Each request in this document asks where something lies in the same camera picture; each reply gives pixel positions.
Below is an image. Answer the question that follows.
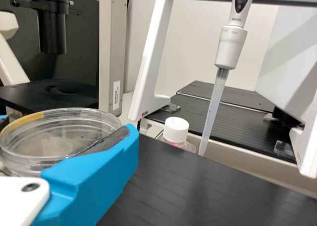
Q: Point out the white incubator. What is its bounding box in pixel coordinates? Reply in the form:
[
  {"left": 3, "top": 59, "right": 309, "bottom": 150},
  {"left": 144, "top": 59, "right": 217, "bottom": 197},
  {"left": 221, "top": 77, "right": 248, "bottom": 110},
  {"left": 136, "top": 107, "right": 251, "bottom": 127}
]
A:
[{"left": 254, "top": 5, "right": 317, "bottom": 129}]

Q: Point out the cream microscope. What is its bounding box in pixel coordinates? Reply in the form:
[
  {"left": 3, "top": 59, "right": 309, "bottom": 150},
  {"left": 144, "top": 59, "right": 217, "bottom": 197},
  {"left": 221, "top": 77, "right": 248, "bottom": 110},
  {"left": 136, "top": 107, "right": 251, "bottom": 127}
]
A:
[{"left": 0, "top": 0, "right": 136, "bottom": 118}]

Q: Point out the long black platform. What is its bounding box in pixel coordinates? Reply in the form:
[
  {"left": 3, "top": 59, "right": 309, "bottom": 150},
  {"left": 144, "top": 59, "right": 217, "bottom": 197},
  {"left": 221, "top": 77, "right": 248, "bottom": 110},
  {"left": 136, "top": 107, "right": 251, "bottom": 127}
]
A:
[{"left": 96, "top": 133, "right": 317, "bottom": 226}]

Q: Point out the white pipette stand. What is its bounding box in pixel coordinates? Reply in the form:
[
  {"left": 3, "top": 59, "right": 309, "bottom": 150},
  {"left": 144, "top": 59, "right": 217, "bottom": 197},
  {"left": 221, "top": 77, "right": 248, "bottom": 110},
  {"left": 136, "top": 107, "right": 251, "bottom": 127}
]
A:
[{"left": 127, "top": 0, "right": 317, "bottom": 179}]

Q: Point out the pipette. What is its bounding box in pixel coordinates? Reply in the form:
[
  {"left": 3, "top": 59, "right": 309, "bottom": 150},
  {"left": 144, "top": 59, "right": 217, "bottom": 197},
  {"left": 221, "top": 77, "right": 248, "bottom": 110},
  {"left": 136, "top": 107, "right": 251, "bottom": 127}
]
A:
[{"left": 199, "top": 0, "right": 256, "bottom": 157}]

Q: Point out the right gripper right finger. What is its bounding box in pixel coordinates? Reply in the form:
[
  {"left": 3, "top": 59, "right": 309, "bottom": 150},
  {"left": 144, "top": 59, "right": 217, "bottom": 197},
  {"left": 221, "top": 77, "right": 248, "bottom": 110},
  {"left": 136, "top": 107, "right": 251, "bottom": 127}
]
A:
[{"left": 23, "top": 123, "right": 140, "bottom": 226}]

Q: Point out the petri dish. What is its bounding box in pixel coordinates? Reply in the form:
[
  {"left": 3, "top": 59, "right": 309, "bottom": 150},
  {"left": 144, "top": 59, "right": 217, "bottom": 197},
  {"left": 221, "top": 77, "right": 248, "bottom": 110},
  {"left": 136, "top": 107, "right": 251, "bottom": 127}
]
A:
[{"left": 0, "top": 107, "right": 122, "bottom": 177}]

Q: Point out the white-capped bottle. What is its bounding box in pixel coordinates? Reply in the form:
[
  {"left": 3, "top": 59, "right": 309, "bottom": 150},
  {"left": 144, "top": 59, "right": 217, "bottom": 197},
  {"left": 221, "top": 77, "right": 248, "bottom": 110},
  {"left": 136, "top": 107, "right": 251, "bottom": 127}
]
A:
[{"left": 158, "top": 116, "right": 198, "bottom": 155}]

